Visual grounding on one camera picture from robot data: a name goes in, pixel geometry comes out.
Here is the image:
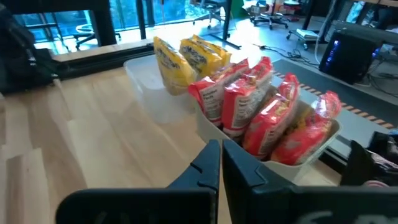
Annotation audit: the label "white box on cart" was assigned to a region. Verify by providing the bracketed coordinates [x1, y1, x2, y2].
[285, 27, 325, 50]

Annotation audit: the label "grey office chair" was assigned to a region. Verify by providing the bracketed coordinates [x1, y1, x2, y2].
[248, 0, 290, 31]

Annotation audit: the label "black standing desk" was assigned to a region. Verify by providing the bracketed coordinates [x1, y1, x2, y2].
[211, 0, 243, 50]

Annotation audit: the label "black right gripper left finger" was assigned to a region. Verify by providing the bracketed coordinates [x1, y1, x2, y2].
[55, 139, 221, 224]

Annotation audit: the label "red Maruchan noodle pack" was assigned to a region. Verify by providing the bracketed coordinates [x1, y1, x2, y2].
[221, 56, 274, 138]
[187, 58, 249, 127]
[242, 73, 301, 159]
[270, 90, 342, 166]

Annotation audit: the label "tangled black floor cables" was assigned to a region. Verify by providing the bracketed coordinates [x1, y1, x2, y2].
[252, 42, 321, 68]

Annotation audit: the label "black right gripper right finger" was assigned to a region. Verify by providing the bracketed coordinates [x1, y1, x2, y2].
[222, 139, 398, 224]

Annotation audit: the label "black aluminium table frame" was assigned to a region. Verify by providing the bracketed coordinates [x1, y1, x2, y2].
[51, 40, 156, 81]

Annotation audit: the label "green bin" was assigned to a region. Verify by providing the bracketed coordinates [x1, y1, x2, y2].
[230, 0, 249, 19]

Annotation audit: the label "yellow Maruchan noodle pack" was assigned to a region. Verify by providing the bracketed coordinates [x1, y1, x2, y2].
[190, 33, 233, 65]
[153, 36, 199, 96]
[179, 37, 224, 80]

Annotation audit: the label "grey plastic bin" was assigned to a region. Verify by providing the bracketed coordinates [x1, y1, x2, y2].
[194, 90, 342, 184]

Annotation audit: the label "clear plastic bin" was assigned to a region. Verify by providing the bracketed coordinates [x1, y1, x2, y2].
[123, 46, 234, 125]

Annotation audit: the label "black computer tower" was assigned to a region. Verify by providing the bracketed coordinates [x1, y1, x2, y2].
[318, 20, 385, 85]

